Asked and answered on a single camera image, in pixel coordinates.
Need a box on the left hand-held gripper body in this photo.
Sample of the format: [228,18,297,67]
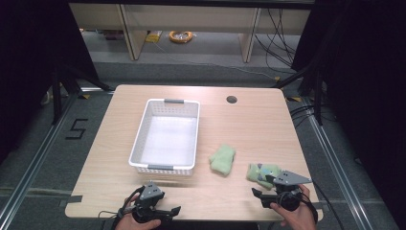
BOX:
[131,180,174,224]

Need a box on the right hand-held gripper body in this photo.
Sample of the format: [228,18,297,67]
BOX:
[259,170,313,213]

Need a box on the green patterned sock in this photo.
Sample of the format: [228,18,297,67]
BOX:
[245,162,283,191]

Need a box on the plain green sock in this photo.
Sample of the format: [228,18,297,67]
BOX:
[208,144,237,177]

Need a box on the white plastic basket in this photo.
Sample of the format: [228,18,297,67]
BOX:
[127,98,201,177]

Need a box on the person's left hand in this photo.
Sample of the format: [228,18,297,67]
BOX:
[114,194,163,230]

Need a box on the person's right hand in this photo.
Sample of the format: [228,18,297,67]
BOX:
[269,184,318,230]

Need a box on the black metal stand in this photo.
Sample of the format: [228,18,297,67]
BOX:
[271,62,324,127]
[51,62,113,125]

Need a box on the black curtain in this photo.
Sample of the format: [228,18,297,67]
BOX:
[0,0,101,164]
[291,0,406,228]

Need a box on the yellow packet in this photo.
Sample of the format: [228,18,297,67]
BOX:
[145,31,163,44]

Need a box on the beige wooden shelf unit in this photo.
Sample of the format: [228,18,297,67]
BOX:
[68,3,312,63]

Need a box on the left hand-held gripper cable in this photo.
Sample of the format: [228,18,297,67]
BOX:
[97,185,147,230]

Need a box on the hand-held gripper cable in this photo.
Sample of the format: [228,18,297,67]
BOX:
[277,180,347,230]
[97,185,147,230]

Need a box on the right hand-held gripper cable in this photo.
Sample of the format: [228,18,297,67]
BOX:
[277,180,347,230]

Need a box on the aluminium floor rail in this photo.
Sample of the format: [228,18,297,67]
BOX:
[0,92,80,230]
[303,97,374,230]

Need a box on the thin white floor cable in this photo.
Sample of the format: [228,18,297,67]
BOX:
[150,40,280,81]

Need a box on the bundle of black cables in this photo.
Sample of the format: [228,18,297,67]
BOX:
[254,8,299,75]

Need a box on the yellow cable coil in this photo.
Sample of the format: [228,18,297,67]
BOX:
[168,30,194,44]

